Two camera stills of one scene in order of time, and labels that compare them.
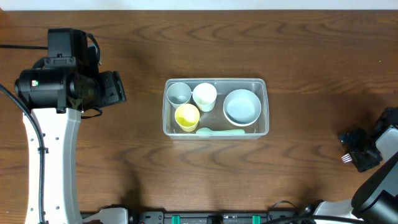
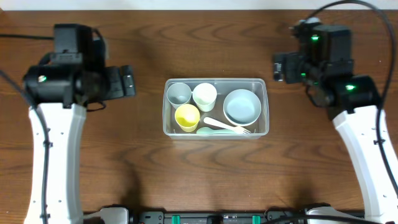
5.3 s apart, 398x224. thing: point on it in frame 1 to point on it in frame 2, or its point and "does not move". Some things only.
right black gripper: (360, 162) to (294, 60)
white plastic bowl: (241, 113) does not move
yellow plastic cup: (187, 116) does not move
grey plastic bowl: (242, 107) does not move
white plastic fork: (346, 158) to (221, 124)
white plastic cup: (204, 95) does not move
